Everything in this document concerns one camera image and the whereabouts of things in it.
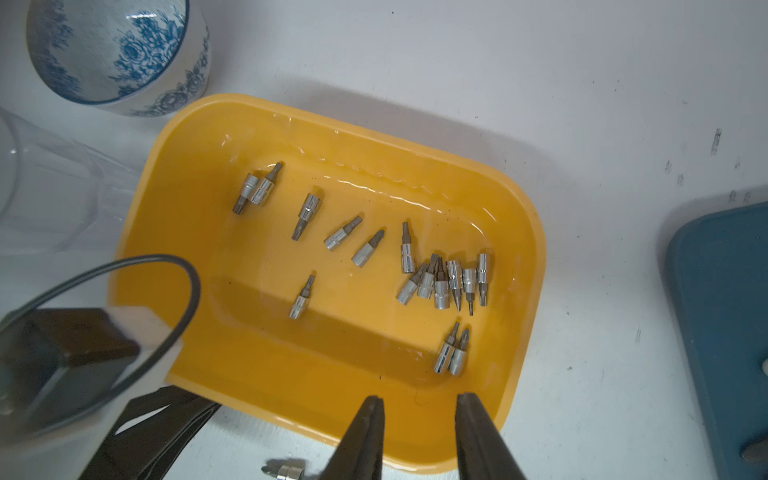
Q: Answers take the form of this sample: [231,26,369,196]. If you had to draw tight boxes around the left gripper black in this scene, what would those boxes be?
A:
[1,307,221,479]

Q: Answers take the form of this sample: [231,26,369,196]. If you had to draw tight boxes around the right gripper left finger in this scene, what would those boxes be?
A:
[319,395,385,480]

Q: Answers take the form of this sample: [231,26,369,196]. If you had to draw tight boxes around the yellow plastic storage box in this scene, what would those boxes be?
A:
[118,94,546,474]

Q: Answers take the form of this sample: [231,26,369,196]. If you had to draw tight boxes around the silver bit pair piece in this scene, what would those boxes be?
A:
[449,328,471,376]
[434,322,460,374]

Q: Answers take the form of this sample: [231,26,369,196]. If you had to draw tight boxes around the blue white patterned bowl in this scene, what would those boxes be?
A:
[26,1,212,118]

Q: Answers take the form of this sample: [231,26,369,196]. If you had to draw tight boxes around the teal blue tray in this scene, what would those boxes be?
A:
[664,203,767,479]

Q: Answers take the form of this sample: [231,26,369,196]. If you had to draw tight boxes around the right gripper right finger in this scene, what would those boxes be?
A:
[455,392,525,480]

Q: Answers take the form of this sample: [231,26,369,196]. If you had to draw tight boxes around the silver bit cluster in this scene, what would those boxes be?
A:
[291,193,321,241]
[352,229,385,268]

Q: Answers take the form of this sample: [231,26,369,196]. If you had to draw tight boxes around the clear plastic cup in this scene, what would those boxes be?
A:
[1,109,140,255]

